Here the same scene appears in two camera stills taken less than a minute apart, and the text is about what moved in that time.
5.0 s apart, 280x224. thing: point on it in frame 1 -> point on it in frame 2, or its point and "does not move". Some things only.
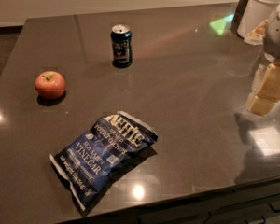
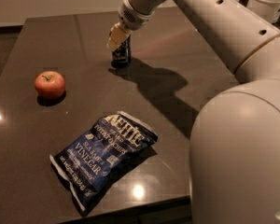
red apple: (49, 85) does not move
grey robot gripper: (278, 35) -> (133, 17)
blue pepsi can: (121, 43) does not move
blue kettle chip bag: (111, 143) does not move
